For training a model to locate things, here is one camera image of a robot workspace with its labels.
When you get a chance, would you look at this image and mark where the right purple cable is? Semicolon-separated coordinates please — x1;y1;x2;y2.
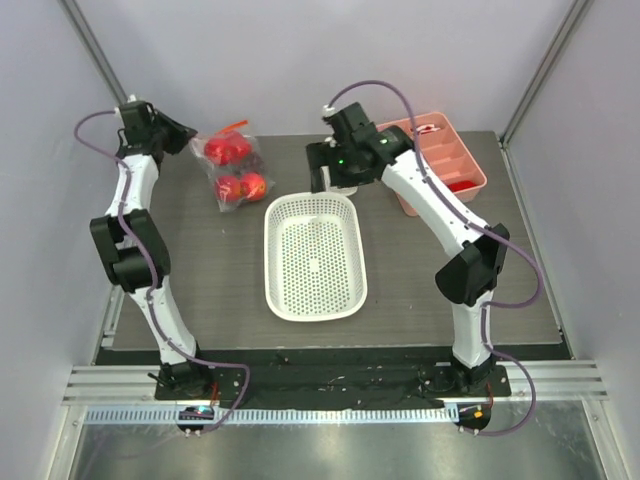
324;79;546;436

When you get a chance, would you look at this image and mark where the clear zip top bag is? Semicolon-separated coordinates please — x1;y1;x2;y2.
189;119;275;213

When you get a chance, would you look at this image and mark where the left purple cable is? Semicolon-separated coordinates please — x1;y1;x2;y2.
73;108;251;436

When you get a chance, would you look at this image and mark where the white slotted cable duct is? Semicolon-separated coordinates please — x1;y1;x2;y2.
84;404;459;426

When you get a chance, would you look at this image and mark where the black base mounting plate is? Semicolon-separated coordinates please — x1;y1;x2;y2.
97;343;514;406

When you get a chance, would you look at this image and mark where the pink compartment organizer tray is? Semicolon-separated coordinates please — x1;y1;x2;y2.
374;110;488;218

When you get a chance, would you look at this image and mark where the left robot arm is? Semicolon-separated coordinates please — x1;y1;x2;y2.
90;96;213;399

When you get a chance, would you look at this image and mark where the purple cable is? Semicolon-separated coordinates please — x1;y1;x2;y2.
324;79;546;436
73;108;251;436

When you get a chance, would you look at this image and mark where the red white item in tray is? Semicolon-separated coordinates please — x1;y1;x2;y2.
410;123;442;136

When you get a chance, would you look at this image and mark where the red block tray front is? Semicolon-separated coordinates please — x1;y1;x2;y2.
448;180;477;193

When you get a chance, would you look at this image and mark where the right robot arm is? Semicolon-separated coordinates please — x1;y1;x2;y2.
306;103;509;395

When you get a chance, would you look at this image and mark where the rolled white towel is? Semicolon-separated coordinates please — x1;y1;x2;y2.
321;166;358;197

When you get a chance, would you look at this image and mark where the white perforated plastic basket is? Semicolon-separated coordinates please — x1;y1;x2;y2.
264;192;368;323

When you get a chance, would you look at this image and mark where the red fake apple right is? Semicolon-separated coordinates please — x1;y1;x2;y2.
240;172;268;202

